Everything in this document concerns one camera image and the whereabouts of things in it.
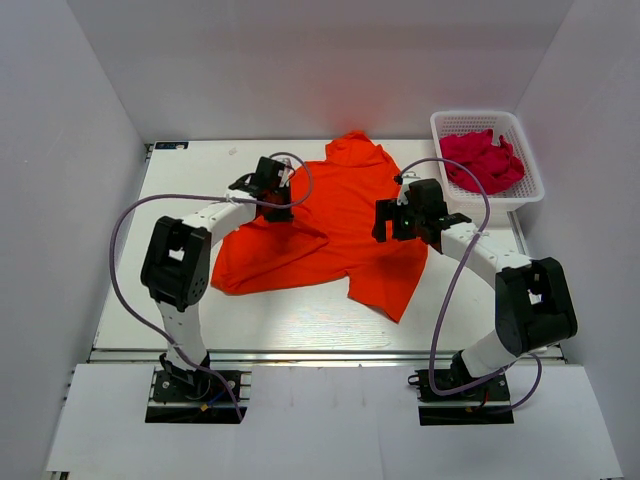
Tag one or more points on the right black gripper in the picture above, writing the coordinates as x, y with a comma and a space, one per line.
387, 210

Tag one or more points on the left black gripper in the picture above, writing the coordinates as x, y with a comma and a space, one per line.
283, 216

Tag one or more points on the orange t shirt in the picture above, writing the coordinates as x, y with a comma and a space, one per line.
330, 236

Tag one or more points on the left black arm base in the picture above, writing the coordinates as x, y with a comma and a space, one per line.
175, 385

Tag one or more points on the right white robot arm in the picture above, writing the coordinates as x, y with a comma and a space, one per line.
533, 305

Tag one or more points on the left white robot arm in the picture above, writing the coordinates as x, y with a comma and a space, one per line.
176, 266

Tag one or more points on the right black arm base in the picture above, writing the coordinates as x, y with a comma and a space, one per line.
494, 390

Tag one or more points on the magenta t shirt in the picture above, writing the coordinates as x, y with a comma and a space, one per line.
495, 165

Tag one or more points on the white plastic basket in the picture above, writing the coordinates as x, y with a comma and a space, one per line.
528, 190

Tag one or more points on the blue label sticker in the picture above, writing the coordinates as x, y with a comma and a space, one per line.
171, 145

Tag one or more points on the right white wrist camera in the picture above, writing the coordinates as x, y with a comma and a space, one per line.
403, 194

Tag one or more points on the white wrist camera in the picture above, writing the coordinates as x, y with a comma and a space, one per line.
403, 194
288, 170

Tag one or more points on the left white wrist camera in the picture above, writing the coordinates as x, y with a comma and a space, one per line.
288, 170

